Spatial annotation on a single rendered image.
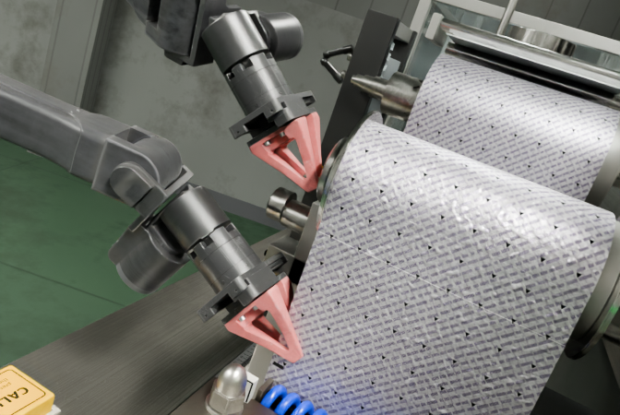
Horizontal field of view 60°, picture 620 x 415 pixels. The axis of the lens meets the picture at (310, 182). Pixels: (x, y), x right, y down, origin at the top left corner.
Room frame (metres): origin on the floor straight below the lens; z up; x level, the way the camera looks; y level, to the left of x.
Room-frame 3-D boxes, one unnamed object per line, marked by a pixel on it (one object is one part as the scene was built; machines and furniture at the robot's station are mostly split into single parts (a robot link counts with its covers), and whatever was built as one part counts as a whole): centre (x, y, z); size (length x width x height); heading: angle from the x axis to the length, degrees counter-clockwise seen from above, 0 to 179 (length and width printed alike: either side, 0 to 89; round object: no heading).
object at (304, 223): (0.60, -0.01, 1.05); 0.06 x 0.05 x 0.31; 72
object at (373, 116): (0.55, -0.04, 1.25); 0.15 x 0.01 x 0.15; 162
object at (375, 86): (0.82, -0.04, 1.33); 0.06 x 0.03 x 0.03; 72
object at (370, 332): (0.46, -0.13, 1.11); 0.23 x 0.01 x 0.18; 72
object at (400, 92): (0.80, -0.10, 1.33); 0.06 x 0.06 x 0.06; 72
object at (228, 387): (0.43, 0.01, 1.05); 0.04 x 0.04 x 0.04
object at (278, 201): (0.61, 0.02, 1.18); 0.04 x 0.02 x 0.04; 162
